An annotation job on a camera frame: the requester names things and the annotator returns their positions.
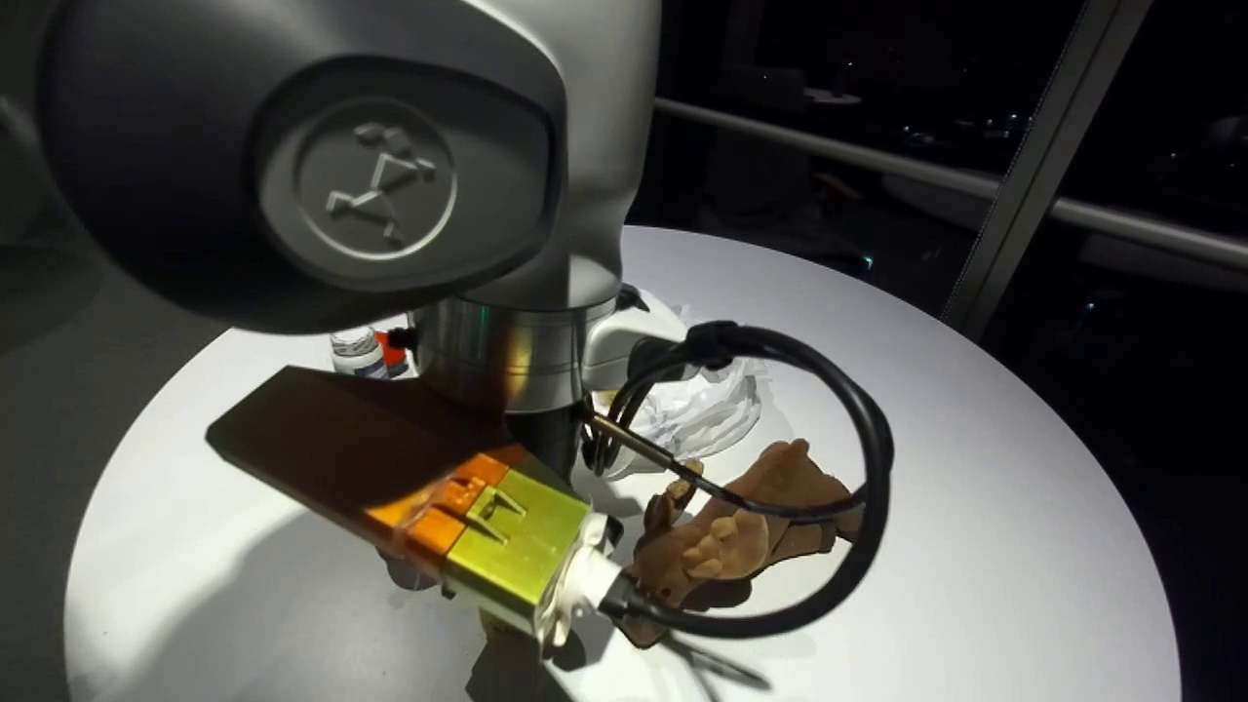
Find metal railing bar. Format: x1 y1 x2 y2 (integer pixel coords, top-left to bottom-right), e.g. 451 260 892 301
650 93 1248 268

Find white pill bottle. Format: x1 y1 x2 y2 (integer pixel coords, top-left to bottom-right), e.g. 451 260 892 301
326 325 381 383

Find clear plastic bag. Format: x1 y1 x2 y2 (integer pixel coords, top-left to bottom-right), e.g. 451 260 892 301
621 292 772 451

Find small red dough tub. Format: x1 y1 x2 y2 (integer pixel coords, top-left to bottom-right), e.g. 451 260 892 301
374 329 421 383

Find brown plush moose toy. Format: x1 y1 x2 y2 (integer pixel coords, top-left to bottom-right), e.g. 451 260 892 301
628 435 872 652

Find yellow green wrist camera box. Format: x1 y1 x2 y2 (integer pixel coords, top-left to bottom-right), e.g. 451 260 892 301
203 361 633 656

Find grey diagonal metal post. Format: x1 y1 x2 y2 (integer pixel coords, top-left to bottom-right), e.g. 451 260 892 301
944 0 1160 337

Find black looped cable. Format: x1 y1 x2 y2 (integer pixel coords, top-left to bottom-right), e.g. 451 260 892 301
582 317 900 643

